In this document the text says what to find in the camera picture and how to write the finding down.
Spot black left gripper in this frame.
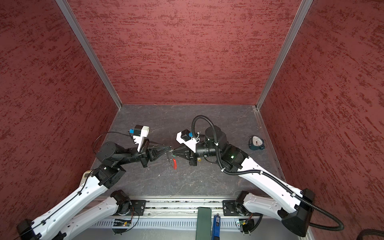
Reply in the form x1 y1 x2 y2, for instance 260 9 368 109
115 137 170 168

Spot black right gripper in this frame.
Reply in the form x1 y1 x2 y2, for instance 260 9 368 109
173 141 221 166

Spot perforated metal keyring red handle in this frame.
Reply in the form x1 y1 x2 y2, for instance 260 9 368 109
167 151 178 170

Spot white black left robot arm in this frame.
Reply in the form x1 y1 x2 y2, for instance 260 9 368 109
17 139 172 240

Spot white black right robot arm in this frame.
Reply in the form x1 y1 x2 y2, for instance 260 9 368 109
174 127 315 237

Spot teal kitchen scale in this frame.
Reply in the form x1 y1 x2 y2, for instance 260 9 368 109
248 136 265 151

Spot dark green block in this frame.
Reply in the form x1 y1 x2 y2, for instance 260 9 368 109
196 207 212 240

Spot left circuit board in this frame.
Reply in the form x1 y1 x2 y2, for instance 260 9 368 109
113 219 132 228

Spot circuit board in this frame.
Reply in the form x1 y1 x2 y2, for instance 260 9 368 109
113 219 132 228
239 219 255 234

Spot blue device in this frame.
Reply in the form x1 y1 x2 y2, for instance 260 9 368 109
211 214 221 240

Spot right circuit board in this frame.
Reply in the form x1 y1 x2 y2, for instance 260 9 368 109
239 219 255 234

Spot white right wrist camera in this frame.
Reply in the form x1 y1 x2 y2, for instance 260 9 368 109
176 129 200 153

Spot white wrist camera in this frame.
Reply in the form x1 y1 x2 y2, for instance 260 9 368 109
176 129 200 153
129 125 150 152

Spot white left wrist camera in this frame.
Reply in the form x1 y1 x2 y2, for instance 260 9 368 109
129 125 150 152

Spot black corrugated right cable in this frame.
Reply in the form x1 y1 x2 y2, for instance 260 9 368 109
191 115 345 232

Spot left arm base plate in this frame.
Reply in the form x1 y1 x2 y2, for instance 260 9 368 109
117 200 147 216

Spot aluminium front rail frame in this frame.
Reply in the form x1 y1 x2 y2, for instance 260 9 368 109
84 197 279 234

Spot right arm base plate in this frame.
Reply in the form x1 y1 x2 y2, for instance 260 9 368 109
222 200 262 217

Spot left aluminium corner post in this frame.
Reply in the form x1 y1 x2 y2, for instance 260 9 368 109
56 0 123 110

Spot aluminium corner post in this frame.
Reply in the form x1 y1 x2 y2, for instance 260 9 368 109
56 0 123 110
256 0 313 111

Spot right aluminium corner post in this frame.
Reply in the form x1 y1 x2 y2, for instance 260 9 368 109
256 0 313 111

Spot black cable bottom right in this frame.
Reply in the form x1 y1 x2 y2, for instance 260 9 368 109
356 228 384 240

